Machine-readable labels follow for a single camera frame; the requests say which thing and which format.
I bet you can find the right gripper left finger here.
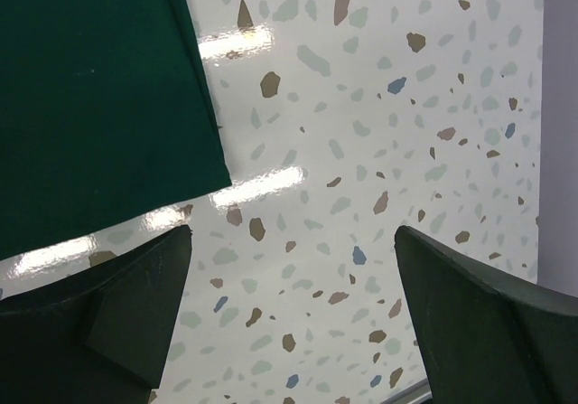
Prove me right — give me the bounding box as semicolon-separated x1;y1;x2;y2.
1;225;192;403

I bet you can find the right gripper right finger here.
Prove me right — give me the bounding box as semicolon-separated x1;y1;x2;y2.
395;226;577;403

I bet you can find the dark green surgical cloth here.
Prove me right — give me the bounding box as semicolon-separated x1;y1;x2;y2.
1;0;231;258

